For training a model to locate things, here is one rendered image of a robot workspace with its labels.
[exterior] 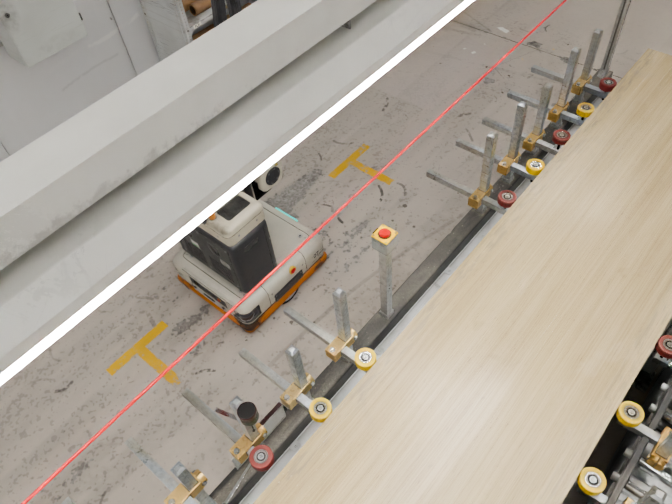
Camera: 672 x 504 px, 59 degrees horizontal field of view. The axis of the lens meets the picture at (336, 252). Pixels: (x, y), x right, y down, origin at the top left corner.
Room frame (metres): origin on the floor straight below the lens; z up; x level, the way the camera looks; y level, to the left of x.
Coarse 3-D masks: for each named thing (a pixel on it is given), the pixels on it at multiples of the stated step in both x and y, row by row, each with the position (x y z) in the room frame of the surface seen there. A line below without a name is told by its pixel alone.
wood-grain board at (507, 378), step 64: (640, 64) 2.55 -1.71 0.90; (640, 128) 2.07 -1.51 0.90; (576, 192) 1.72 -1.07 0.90; (640, 192) 1.67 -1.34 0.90; (512, 256) 1.42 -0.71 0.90; (576, 256) 1.38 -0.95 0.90; (640, 256) 1.34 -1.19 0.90; (448, 320) 1.16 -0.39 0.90; (512, 320) 1.12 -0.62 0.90; (576, 320) 1.09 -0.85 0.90; (640, 320) 1.05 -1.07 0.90; (384, 384) 0.93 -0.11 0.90; (448, 384) 0.90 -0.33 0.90; (512, 384) 0.87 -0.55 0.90; (576, 384) 0.84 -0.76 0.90; (320, 448) 0.73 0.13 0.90; (384, 448) 0.71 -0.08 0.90; (448, 448) 0.68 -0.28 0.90; (512, 448) 0.65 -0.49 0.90; (576, 448) 0.63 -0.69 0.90
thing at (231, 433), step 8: (184, 392) 1.02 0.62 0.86; (192, 392) 1.02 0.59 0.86; (192, 400) 0.99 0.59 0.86; (200, 400) 0.98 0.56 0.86; (200, 408) 0.95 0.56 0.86; (208, 408) 0.95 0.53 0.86; (208, 416) 0.92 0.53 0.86; (216, 416) 0.91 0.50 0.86; (216, 424) 0.88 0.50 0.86; (224, 424) 0.88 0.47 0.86; (224, 432) 0.85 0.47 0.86; (232, 432) 0.84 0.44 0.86; (232, 440) 0.82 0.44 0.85
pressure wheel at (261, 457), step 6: (252, 450) 0.75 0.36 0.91; (258, 450) 0.75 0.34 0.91; (264, 450) 0.75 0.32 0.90; (270, 450) 0.75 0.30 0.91; (252, 456) 0.73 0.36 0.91; (258, 456) 0.73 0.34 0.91; (264, 456) 0.73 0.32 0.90; (270, 456) 0.73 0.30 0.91; (252, 462) 0.71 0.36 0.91; (258, 462) 0.71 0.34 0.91; (264, 462) 0.71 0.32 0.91; (270, 462) 0.71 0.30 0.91; (258, 468) 0.69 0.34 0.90; (264, 468) 0.69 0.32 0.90
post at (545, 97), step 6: (546, 84) 2.21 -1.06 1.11; (546, 90) 2.20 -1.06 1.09; (546, 96) 2.19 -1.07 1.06; (540, 102) 2.21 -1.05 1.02; (546, 102) 2.19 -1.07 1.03; (540, 108) 2.20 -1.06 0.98; (546, 108) 2.20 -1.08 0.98; (540, 114) 2.20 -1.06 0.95; (540, 120) 2.19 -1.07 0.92; (534, 126) 2.21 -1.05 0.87; (540, 126) 2.19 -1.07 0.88; (534, 132) 2.21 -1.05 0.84; (540, 132) 2.20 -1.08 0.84; (534, 150) 2.19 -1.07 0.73
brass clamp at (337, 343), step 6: (354, 330) 1.19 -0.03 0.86; (354, 336) 1.17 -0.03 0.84; (336, 342) 1.15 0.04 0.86; (342, 342) 1.15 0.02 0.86; (348, 342) 1.15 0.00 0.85; (336, 348) 1.12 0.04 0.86; (342, 348) 1.12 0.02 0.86; (330, 354) 1.11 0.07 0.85; (336, 354) 1.10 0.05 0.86; (336, 360) 1.09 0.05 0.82
